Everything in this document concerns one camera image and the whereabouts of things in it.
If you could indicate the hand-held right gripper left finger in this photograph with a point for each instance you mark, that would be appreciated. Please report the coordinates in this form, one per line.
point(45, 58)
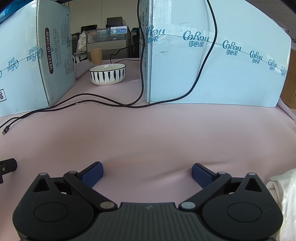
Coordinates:
point(92, 174)

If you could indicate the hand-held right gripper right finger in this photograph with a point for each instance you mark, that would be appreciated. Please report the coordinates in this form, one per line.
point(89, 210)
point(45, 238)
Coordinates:
point(203, 175)

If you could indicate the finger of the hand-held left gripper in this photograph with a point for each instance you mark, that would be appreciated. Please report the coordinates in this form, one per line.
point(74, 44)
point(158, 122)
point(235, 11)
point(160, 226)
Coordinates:
point(8, 165)

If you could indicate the white t-shirt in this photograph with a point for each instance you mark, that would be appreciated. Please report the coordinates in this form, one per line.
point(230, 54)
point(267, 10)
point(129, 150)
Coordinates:
point(284, 192)

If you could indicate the light blue carton white label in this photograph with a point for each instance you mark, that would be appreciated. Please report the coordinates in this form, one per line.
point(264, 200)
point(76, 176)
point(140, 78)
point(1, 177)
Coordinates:
point(20, 69)

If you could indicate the white bowl black stripes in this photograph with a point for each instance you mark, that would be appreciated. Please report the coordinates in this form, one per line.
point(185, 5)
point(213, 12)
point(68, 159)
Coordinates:
point(107, 77)

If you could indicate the light blue carton picture print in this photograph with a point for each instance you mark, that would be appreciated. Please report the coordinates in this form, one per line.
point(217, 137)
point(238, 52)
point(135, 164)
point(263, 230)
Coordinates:
point(231, 76)

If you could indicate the grey folded cloth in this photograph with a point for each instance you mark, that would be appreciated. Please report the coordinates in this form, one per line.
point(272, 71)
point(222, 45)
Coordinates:
point(82, 68)

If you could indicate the brown paper cup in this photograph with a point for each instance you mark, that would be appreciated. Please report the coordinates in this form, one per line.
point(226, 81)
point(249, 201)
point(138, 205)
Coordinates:
point(96, 56)

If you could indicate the brown cardboard box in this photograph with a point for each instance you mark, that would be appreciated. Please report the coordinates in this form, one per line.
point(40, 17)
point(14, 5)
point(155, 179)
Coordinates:
point(290, 88)

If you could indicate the grey office partition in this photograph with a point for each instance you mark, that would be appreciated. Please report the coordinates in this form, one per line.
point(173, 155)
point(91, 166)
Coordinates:
point(108, 49)

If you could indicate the white plastic bag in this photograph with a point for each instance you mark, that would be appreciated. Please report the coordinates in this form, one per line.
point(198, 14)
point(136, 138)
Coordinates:
point(82, 42)

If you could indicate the blue wipes pack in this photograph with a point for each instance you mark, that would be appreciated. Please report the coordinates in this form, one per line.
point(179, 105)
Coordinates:
point(8, 12)

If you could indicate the black monitor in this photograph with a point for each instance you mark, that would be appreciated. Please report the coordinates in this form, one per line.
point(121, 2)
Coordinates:
point(114, 21)

